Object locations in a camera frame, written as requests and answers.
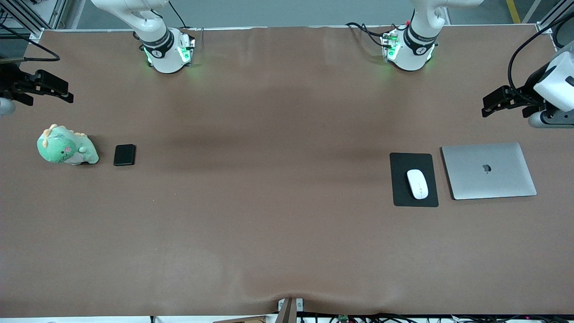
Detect white computer mouse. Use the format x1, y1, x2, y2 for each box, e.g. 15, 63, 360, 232
406, 169, 429, 200

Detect black mouse pad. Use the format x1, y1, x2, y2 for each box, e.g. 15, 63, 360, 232
389, 152, 439, 207

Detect green dinosaur plush toy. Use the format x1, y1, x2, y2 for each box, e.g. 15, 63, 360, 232
37, 124, 100, 166

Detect silver laptop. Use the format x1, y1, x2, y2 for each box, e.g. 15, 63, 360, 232
441, 143, 538, 201

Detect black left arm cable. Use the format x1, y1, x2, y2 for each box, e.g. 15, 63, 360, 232
508, 13, 574, 101

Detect aluminium frame profile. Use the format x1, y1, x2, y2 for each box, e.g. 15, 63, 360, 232
0, 0, 68, 43
536, 0, 574, 35

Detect black right base cable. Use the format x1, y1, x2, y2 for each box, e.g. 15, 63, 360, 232
169, 0, 187, 29

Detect black left base cables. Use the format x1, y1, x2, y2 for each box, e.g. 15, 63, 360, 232
345, 22, 396, 46

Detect black cable bundle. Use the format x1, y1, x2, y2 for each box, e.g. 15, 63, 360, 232
300, 313, 574, 323

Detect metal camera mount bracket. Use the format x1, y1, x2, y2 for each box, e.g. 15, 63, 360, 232
277, 297, 304, 323

